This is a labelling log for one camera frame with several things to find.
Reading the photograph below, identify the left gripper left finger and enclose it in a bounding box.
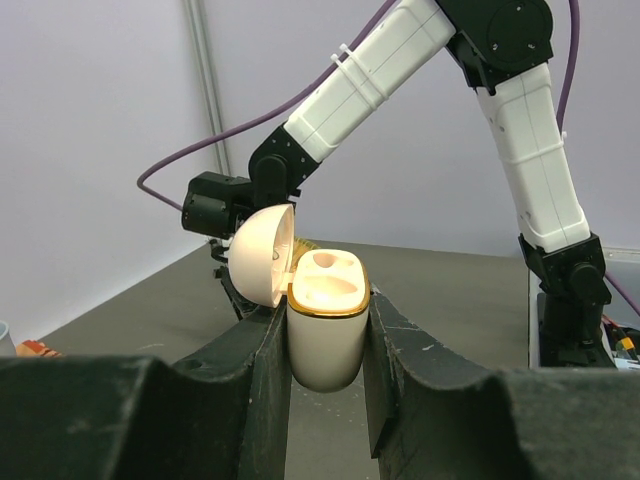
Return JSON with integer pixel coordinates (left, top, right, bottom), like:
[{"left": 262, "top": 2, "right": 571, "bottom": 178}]
[{"left": 145, "top": 305, "right": 292, "bottom": 479}]

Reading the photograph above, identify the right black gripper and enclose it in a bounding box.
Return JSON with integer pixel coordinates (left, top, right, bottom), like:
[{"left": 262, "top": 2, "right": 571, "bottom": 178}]
[{"left": 181, "top": 172, "right": 295, "bottom": 308}]

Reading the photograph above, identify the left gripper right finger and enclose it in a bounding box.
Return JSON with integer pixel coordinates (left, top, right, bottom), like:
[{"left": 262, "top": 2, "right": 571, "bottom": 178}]
[{"left": 363, "top": 287, "right": 520, "bottom": 479}]

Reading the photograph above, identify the yellow woven basket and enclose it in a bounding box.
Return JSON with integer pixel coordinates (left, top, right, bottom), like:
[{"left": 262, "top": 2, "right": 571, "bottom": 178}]
[{"left": 293, "top": 237, "right": 319, "bottom": 260}]

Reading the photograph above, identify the patchwork placemat cloth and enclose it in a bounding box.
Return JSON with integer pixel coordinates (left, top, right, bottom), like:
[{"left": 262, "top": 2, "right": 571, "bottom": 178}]
[{"left": 15, "top": 340, "right": 62, "bottom": 358}]

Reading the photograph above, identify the light blue cup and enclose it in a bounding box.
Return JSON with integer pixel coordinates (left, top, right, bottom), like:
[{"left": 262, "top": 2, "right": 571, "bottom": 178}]
[{"left": 0, "top": 321, "right": 16, "bottom": 357}]

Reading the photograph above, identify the pink earbud case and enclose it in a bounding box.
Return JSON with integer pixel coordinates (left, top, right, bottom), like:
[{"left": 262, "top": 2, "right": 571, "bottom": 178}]
[{"left": 228, "top": 204, "right": 371, "bottom": 393}]

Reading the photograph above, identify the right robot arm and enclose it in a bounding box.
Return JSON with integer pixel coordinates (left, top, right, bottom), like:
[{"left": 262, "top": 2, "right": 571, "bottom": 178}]
[{"left": 203, "top": 1, "right": 529, "bottom": 369}]

